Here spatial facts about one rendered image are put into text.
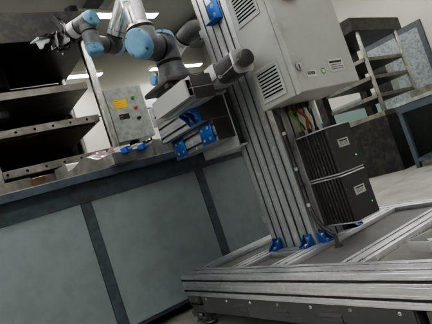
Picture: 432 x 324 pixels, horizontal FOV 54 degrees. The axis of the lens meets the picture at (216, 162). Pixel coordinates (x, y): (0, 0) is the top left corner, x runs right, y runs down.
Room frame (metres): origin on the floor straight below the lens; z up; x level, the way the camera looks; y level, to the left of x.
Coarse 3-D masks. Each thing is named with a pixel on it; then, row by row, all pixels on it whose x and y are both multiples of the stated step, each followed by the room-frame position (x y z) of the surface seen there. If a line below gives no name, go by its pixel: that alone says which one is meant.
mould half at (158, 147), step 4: (152, 140) 2.23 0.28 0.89; (156, 140) 2.24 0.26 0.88; (152, 144) 2.23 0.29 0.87; (156, 144) 2.23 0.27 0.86; (160, 144) 2.25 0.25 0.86; (164, 144) 2.26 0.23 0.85; (168, 144) 2.27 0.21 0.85; (152, 148) 2.24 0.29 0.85; (156, 148) 2.23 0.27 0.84; (160, 148) 2.24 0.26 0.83; (164, 148) 2.25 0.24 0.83; (168, 148) 2.27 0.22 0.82; (172, 148) 2.28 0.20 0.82; (156, 152) 2.23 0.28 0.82; (160, 152) 2.24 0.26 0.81; (164, 152) 2.25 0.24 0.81
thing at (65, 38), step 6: (54, 36) 1.93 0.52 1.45; (60, 36) 1.94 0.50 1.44; (66, 36) 1.92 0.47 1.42; (54, 42) 1.95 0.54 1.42; (60, 42) 1.93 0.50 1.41; (66, 42) 1.91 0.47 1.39; (72, 42) 1.92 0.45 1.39; (54, 48) 1.93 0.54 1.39; (60, 48) 1.97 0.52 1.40; (66, 48) 1.96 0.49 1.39
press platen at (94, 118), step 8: (64, 120) 2.81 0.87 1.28; (72, 120) 2.83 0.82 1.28; (80, 120) 2.86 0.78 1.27; (88, 120) 2.89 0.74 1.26; (96, 120) 2.93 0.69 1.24; (24, 128) 2.66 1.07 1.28; (32, 128) 2.69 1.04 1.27; (40, 128) 2.72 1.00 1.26; (48, 128) 2.74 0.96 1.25; (56, 128) 2.77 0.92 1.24; (64, 128) 2.82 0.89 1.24; (0, 136) 2.58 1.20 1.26; (8, 136) 2.60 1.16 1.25; (16, 136) 2.63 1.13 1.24
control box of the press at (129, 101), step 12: (108, 96) 3.07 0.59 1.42; (120, 96) 3.12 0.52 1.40; (132, 96) 3.16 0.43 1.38; (108, 108) 3.06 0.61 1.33; (120, 108) 3.10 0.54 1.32; (132, 108) 3.16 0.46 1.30; (144, 108) 3.21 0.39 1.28; (120, 120) 3.09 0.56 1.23; (132, 120) 3.14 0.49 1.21; (144, 120) 3.19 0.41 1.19; (120, 132) 3.07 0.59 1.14; (132, 132) 3.12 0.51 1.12; (144, 132) 3.17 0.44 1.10; (120, 144) 3.14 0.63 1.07
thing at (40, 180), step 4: (40, 176) 2.66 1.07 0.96; (44, 176) 2.67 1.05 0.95; (48, 176) 2.68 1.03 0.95; (52, 176) 2.69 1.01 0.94; (32, 180) 2.63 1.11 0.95; (36, 180) 2.64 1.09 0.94; (40, 180) 2.65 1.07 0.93; (44, 180) 2.66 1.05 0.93; (48, 180) 2.68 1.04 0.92; (52, 180) 2.69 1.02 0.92; (56, 180) 2.70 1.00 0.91; (32, 184) 2.62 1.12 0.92; (36, 184) 2.63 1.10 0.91
